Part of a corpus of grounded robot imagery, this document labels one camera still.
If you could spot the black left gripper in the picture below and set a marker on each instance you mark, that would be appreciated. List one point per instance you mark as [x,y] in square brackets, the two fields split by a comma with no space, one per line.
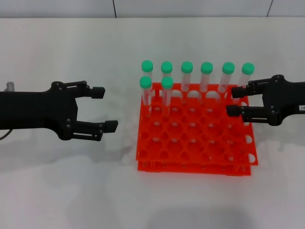
[31,111]

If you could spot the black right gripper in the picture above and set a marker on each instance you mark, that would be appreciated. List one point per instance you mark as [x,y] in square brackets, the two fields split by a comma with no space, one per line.
[283,100]

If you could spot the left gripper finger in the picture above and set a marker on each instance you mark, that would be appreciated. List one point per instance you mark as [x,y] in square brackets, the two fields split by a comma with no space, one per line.
[110,126]

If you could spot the clear test tube green cap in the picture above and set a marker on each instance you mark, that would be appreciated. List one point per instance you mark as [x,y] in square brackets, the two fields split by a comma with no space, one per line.
[248,68]
[147,65]
[228,67]
[206,67]
[167,82]
[145,81]
[187,66]
[166,66]

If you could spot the orange test tube rack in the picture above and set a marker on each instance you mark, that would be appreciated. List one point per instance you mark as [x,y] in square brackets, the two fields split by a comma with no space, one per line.
[190,169]

